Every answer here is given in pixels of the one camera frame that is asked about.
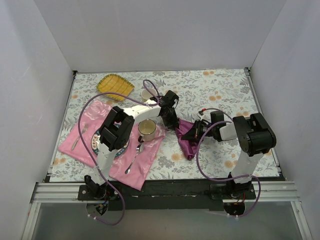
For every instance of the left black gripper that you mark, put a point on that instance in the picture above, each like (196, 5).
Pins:
(171, 119)

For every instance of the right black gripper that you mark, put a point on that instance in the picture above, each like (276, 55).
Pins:
(198, 129)

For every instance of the purple cloth napkin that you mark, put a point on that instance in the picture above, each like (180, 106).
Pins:
(188, 148)

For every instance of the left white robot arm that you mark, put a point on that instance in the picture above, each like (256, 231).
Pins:
(116, 129)

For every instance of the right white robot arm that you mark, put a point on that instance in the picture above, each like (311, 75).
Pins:
(255, 138)

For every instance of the cream enamel mug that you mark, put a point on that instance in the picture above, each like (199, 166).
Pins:
(147, 130)

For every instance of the pale green mug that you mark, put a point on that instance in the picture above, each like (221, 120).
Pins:
(148, 93)

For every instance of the silver spoon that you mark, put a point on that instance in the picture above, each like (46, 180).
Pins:
(139, 150)

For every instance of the pink floral cloth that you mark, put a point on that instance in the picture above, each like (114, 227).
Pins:
(94, 117)

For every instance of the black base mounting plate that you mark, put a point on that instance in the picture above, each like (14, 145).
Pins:
(164, 195)

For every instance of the yellow woven tray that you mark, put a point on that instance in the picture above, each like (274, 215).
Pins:
(116, 84)

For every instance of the white plate blue rim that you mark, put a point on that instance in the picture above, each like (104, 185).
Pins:
(95, 145)

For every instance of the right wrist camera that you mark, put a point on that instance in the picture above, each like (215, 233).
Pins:
(202, 116)

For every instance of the aluminium frame rail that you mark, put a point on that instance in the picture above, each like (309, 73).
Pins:
(52, 192)

